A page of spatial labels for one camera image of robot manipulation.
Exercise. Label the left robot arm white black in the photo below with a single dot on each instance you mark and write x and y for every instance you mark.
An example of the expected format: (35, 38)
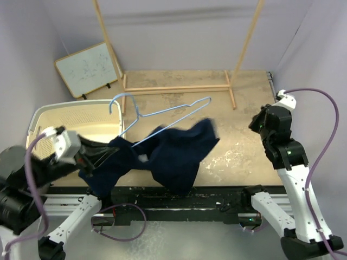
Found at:
(24, 220)

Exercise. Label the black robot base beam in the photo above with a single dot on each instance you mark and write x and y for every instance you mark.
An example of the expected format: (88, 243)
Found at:
(225, 204)

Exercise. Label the small whiteboard wooden frame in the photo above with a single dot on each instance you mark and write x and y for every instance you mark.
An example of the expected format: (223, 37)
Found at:
(87, 70)

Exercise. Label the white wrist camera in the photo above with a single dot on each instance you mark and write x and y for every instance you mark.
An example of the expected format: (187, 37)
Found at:
(285, 100)
(66, 143)

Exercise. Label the cream plastic laundry basket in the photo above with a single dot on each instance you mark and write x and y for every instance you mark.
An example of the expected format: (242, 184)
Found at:
(89, 118)

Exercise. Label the navy blue t shirt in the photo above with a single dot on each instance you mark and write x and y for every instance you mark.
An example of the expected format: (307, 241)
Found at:
(172, 156)

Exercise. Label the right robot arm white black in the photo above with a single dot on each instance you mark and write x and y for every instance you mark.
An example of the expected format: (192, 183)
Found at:
(303, 234)

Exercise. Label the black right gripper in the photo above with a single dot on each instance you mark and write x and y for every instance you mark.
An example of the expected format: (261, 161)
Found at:
(252, 125)

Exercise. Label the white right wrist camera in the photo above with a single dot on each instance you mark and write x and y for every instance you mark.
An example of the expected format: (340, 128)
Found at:
(285, 100)

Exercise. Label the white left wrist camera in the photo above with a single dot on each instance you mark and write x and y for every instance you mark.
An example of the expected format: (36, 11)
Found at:
(66, 143)

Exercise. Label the wooden clothes rack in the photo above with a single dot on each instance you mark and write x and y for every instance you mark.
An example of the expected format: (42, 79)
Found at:
(182, 89)

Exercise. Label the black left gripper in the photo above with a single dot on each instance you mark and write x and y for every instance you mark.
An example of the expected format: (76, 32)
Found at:
(91, 155)

